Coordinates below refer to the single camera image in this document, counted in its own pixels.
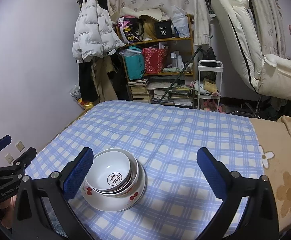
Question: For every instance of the blue plaid tablecloth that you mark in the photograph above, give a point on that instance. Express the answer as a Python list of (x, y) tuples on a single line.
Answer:
[(178, 202)]

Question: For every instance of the white cherry plate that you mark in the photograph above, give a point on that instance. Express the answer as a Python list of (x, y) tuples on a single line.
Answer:
[(112, 203)]

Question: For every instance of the stack of books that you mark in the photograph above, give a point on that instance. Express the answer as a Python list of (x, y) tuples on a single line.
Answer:
[(163, 89)]

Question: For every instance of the cream white reclining chair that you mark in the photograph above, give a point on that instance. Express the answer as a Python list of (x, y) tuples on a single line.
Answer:
[(254, 36)]

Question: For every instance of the small red pattern bowl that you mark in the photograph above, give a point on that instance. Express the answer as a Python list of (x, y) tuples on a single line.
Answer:
[(109, 171)]

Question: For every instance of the beige flower blanket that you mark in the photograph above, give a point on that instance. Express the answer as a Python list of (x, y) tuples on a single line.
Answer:
[(274, 139)]

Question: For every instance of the red gift bag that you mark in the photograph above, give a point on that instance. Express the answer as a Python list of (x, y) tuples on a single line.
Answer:
[(154, 59)]

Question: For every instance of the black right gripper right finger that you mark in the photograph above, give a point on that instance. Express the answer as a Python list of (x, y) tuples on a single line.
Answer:
[(259, 219)]

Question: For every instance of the white metal trolley rack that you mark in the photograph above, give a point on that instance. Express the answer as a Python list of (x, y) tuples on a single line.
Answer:
[(210, 74)]

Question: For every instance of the white puffer jacket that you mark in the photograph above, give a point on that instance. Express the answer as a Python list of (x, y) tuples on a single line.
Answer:
[(94, 33)]

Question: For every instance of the white wall socket upper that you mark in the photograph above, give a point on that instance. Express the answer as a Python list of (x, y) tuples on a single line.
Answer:
[(20, 146)]

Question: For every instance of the teal shopping bag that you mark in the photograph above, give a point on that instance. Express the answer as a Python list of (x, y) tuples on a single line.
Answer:
[(135, 62)]

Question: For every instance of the white wall socket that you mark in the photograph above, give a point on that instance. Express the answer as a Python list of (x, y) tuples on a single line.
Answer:
[(9, 158), (20, 146)]

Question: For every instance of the black box with 40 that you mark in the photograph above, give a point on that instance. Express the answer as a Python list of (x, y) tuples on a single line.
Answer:
[(163, 29)]

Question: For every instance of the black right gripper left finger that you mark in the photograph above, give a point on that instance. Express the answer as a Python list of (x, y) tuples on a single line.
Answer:
[(31, 220)]

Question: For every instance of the person's left hand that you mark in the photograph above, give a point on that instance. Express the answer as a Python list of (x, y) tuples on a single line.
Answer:
[(8, 212)]

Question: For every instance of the white bowl with cat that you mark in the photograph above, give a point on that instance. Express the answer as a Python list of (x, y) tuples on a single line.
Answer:
[(125, 187)]

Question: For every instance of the white wall socket lower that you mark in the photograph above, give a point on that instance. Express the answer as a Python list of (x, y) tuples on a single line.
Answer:
[(9, 158)]

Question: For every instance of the wooden bookshelf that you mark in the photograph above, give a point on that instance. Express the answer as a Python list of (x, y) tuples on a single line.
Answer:
[(142, 35)]

